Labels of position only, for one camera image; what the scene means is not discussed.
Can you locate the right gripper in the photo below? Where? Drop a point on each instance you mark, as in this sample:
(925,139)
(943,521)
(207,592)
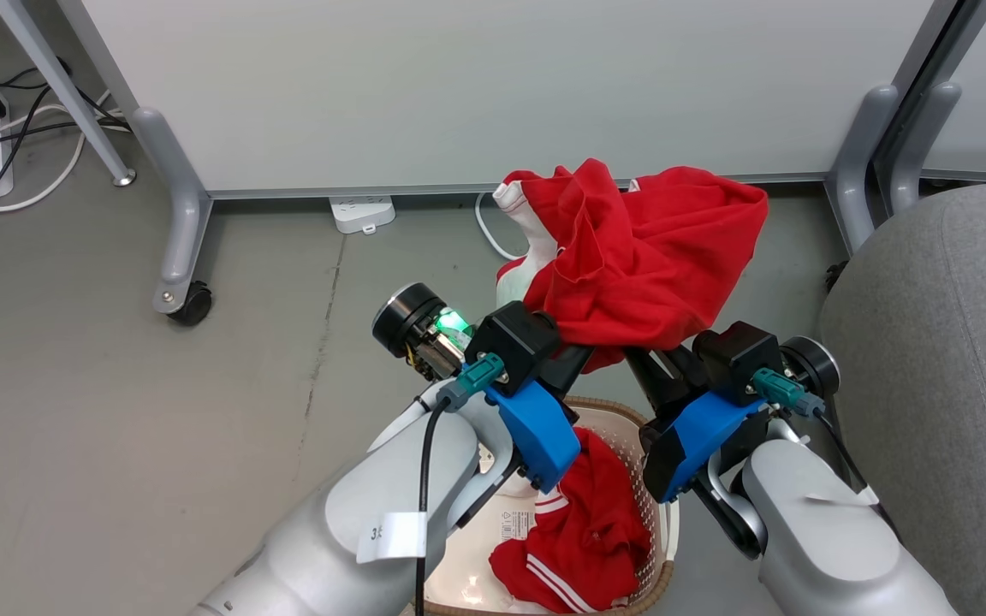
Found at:
(688,376)

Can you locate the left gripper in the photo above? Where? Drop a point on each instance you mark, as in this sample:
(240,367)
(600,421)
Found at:
(446,342)

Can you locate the red garment with white collar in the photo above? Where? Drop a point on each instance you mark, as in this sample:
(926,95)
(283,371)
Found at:
(656,248)

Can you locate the red garment with white stripes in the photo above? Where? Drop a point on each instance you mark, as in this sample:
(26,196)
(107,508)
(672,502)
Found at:
(596,530)

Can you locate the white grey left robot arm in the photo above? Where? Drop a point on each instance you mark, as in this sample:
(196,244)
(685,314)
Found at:
(322,547)

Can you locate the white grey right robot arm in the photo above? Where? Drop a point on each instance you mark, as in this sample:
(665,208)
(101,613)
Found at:
(818,530)

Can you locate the printed basket label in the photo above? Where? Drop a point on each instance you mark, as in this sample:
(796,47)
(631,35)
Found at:
(517,524)

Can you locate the cream perforated laundry basket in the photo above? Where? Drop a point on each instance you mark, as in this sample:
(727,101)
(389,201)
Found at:
(467,573)

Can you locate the small white power strip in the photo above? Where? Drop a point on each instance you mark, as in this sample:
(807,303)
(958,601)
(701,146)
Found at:
(360,214)

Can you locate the small dark caster wheel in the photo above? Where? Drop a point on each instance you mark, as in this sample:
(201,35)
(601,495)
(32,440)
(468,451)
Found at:
(835,275)

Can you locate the black caster wheel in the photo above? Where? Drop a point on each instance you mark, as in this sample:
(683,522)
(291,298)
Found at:
(195,304)

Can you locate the large white partition panel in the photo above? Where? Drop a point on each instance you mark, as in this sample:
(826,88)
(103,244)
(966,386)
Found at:
(459,85)

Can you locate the grey partition leg with caster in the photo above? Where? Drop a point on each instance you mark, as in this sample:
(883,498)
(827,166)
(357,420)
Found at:
(176,214)

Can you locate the grey fabric sofa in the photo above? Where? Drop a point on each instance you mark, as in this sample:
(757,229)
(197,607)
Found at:
(955,342)

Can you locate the grey metal table leg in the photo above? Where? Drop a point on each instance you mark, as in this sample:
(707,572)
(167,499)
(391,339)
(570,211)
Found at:
(65,94)

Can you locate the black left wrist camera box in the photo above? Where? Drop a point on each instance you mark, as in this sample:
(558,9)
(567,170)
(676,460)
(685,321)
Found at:
(514,342)

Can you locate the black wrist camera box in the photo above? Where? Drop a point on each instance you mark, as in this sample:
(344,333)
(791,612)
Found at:
(514,342)
(737,355)

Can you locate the blue left camera mount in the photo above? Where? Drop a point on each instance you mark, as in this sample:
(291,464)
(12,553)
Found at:
(536,436)

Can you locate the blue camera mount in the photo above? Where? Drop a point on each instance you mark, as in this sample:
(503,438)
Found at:
(536,436)
(703,432)

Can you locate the blue right camera mount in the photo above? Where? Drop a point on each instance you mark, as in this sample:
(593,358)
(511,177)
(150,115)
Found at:
(703,432)

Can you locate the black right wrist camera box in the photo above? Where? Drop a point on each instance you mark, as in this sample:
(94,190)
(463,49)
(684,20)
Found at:
(737,355)

